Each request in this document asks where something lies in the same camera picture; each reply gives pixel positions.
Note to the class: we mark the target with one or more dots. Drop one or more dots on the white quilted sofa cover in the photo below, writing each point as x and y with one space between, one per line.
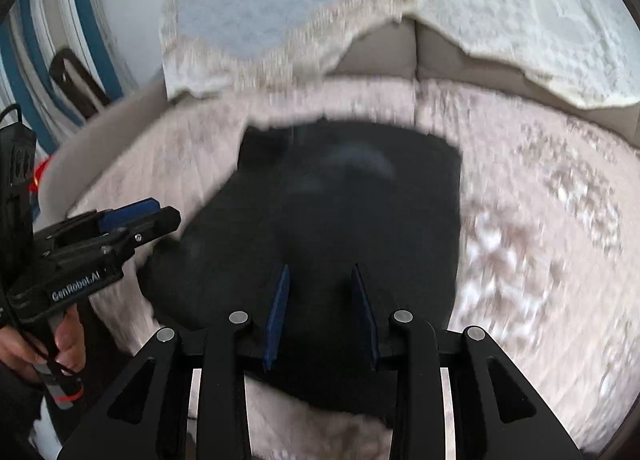
525 4

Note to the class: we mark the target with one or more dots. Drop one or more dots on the floral quilted blanket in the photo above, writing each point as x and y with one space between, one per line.
525 250

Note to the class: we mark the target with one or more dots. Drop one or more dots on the white lace-edged sofa cover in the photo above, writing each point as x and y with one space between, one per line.
265 4

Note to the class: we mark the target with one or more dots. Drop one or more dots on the black garment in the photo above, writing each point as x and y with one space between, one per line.
325 200

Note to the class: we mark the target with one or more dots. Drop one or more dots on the blue striped white panel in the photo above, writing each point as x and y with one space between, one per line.
30 54

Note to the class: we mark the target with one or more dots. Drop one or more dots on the black power strip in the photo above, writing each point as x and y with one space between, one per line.
15 179

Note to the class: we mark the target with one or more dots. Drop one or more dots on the person's left hand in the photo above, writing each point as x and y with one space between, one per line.
70 340

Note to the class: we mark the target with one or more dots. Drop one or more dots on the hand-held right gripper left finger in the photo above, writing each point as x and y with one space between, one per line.
277 315

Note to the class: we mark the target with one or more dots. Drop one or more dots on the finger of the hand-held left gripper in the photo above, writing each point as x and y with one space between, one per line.
127 215
160 222

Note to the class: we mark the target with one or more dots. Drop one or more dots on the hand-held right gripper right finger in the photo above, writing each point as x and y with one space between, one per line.
364 315

